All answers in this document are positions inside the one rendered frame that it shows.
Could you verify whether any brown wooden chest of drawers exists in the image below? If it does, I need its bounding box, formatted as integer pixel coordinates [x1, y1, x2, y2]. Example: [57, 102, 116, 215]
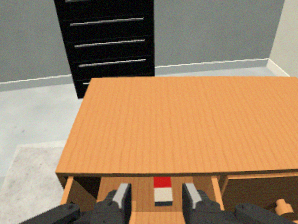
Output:
[55, 76, 298, 193]

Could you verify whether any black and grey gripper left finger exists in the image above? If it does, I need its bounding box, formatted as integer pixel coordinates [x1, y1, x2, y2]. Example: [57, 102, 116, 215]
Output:
[19, 183, 132, 224]

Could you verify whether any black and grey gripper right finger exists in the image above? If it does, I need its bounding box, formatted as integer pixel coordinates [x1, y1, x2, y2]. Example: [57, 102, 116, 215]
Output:
[182, 183, 298, 224]

